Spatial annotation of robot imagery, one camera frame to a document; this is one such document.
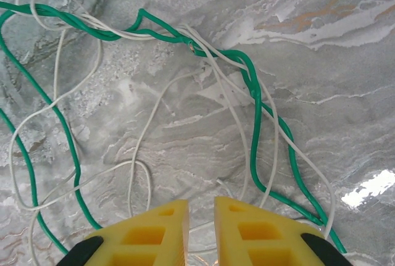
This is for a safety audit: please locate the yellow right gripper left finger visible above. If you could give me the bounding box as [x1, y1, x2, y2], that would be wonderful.
[82, 199, 191, 266]

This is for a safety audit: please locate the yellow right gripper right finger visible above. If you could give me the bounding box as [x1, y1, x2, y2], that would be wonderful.
[214, 196, 325, 266]

